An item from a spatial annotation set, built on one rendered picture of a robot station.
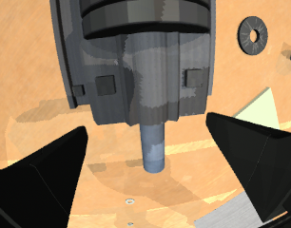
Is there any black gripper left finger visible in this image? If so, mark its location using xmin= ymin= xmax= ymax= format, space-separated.
xmin=0 ymin=125 xmax=88 ymax=228

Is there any dark grey washer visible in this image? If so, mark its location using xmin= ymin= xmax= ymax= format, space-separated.
xmin=237 ymin=15 xmax=268 ymax=56

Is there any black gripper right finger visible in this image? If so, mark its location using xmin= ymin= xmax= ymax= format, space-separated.
xmin=205 ymin=111 xmax=291 ymax=223

